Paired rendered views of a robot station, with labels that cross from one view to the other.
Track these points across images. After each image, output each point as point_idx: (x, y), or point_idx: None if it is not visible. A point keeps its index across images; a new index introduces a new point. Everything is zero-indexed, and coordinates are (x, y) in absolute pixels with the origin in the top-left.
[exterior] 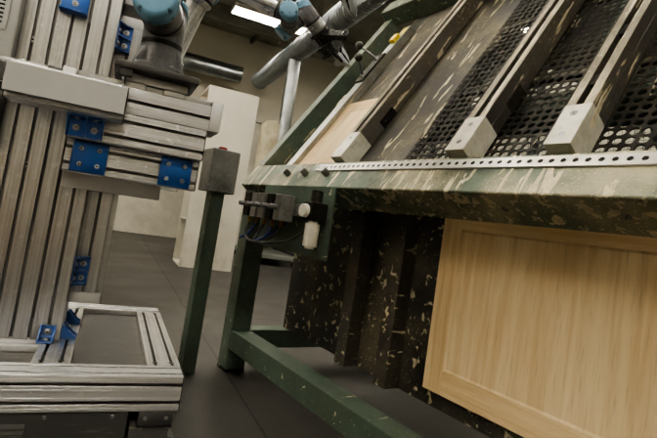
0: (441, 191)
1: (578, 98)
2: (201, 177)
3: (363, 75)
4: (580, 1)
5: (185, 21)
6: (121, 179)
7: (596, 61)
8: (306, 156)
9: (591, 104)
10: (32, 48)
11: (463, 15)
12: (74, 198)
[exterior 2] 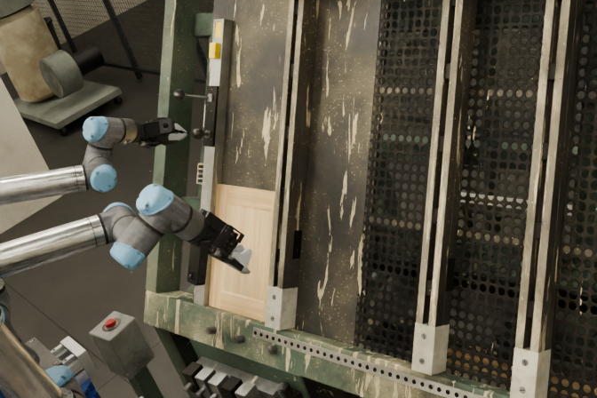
0: None
1: (522, 339)
2: (108, 362)
3: (210, 136)
4: (465, 97)
5: (78, 386)
6: None
7: (524, 282)
8: (212, 284)
9: (537, 355)
10: None
11: (308, 43)
12: None
